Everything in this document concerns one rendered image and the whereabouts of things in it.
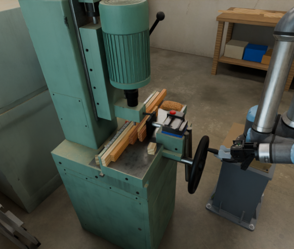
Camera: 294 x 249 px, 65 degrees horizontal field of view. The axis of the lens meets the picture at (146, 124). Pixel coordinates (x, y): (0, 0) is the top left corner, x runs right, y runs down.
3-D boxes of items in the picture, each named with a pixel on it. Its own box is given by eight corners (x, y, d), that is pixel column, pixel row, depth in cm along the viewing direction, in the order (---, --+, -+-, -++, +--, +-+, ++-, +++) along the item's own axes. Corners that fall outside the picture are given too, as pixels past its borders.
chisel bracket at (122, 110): (140, 126, 108) (139, 111, 103) (114, 119, 113) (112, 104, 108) (147, 117, 113) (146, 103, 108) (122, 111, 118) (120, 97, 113)
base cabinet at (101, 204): (151, 264, 151) (147, 201, 107) (81, 228, 172) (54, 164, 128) (175, 207, 183) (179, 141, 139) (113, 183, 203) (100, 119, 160)
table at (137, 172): (163, 197, 94) (163, 188, 90) (101, 174, 105) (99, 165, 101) (201, 116, 136) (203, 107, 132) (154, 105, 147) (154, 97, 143)
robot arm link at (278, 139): (276, 133, 117) (274, 136, 106) (303, 140, 111) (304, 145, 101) (271, 150, 119) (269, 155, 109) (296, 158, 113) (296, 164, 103)
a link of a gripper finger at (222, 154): (211, 147, 116) (230, 147, 111) (214, 156, 119) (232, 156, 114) (210, 151, 114) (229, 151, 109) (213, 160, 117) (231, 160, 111)
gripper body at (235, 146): (231, 139, 113) (258, 139, 106) (234, 152, 117) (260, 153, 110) (228, 149, 108) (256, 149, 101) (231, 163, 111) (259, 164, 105)
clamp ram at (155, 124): (160, 139, 112) (160, 124, 107) (146, 135, 115) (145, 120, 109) (166, 128, 119) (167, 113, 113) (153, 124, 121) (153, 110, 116)
